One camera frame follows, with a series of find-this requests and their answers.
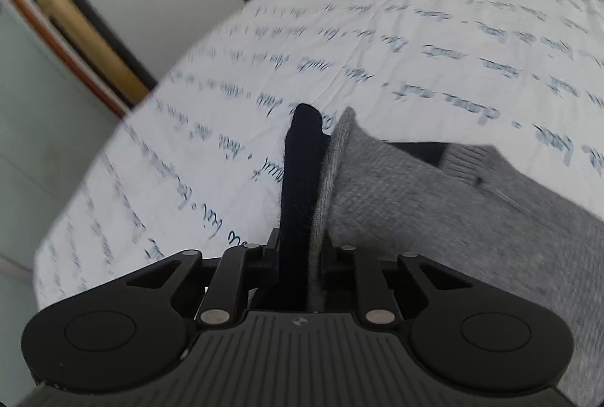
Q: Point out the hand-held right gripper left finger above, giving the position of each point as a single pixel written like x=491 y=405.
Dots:
x=264 y=268

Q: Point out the grey knit garment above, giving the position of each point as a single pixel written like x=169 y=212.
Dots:
x=424 y=223

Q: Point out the gold picture frame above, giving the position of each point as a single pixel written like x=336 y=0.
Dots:
x=80 y=24

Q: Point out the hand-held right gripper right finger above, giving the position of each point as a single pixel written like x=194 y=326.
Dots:
x=343 y=268

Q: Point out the orange wooden strip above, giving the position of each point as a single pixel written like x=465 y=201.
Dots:
x=56 y=43

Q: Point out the white script-printed bedsheet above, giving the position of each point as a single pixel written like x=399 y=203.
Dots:
x=377 y=34

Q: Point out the dark navy garment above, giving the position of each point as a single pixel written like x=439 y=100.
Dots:
x=302 y=180

